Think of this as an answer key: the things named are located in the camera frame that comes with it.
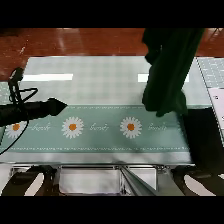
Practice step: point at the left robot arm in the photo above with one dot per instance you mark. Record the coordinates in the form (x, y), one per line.
(23, 111)

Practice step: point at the dark green garment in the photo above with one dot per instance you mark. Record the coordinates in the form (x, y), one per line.
(171, 70)

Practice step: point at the silver frame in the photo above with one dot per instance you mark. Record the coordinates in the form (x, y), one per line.
(140, 181)

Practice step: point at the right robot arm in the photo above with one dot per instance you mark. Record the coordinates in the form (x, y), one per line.
(205, 140)

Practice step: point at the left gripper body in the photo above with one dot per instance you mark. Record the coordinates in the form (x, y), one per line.
(56, 106)

